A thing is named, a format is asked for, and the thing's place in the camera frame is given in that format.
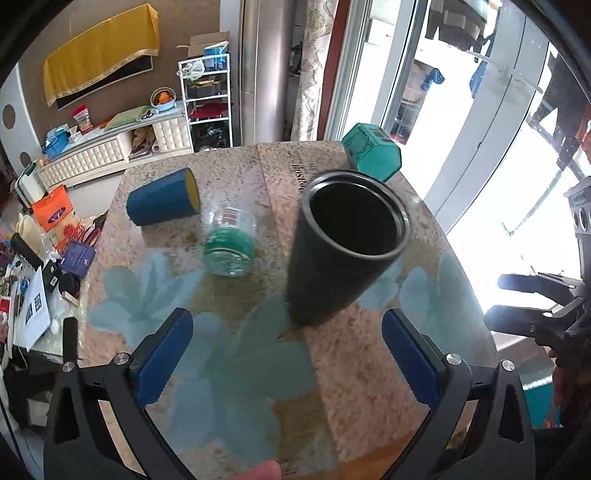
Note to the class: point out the white sliding door frame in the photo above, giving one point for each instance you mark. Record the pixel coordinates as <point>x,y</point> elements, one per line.
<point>364,60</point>

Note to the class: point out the person's right hand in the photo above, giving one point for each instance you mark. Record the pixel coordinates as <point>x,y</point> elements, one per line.
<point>564,387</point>

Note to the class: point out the red snack packet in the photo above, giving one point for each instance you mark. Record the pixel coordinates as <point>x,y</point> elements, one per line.
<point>83,119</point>

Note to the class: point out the orange tissue box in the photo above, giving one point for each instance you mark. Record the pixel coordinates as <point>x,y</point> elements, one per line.
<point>53,210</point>

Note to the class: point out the white tufted cabinet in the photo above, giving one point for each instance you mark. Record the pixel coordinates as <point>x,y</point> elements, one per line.
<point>106,152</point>

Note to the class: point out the white shelf rack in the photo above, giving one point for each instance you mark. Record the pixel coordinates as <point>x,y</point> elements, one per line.
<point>207,134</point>

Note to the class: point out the white green appliance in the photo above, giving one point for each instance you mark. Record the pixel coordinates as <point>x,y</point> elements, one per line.
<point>28,182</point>

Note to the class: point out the cardboard box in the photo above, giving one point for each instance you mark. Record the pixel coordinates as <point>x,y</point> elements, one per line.
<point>198,46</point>

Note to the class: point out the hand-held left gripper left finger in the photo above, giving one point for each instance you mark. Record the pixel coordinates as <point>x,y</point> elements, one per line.
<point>164,355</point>

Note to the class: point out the navy box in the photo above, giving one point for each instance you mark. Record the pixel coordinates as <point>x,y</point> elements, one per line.
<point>77,259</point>

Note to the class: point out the blue plastic basket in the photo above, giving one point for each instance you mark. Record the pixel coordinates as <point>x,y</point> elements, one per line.
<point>56,143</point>

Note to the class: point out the blue cup yellow inside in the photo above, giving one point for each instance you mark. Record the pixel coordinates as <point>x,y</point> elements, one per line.
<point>161,198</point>

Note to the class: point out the fruit basket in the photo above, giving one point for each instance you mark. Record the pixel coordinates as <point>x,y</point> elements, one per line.
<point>164,99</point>

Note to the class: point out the green cushion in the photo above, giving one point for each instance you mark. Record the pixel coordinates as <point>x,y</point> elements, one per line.
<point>127,117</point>

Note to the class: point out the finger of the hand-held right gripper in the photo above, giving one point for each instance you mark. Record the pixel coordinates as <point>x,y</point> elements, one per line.
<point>531,282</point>
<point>517,321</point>

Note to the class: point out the black cup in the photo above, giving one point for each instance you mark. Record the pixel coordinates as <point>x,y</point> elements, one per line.
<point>344,249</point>

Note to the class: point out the yellow fringed cloth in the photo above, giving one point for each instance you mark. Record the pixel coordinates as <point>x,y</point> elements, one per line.
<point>97,50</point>

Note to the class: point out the white plastic bag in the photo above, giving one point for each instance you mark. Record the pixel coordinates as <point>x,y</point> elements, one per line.
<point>191,69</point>

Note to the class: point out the black television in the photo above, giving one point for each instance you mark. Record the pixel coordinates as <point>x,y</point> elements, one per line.
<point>117,74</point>

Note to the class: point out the patterned curtain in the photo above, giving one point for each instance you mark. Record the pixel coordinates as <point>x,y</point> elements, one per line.
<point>316,69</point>

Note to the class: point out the person's left hand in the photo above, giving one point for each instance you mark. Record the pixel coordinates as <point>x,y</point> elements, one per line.
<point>258,471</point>

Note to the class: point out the green hexagonal box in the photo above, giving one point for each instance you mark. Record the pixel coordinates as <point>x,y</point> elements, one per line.
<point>374,150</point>

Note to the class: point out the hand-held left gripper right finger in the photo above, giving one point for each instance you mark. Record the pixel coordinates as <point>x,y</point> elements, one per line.
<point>411,360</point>

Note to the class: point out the red cloth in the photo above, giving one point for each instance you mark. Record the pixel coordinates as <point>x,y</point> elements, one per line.
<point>208,112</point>

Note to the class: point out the white booklet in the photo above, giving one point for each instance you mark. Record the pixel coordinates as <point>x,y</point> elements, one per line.
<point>37,309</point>

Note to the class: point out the blue carton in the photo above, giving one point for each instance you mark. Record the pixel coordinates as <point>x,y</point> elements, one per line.
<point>216,57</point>

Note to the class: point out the grey standing air conditioner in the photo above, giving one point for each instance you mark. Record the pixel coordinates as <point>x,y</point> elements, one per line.
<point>265,69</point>

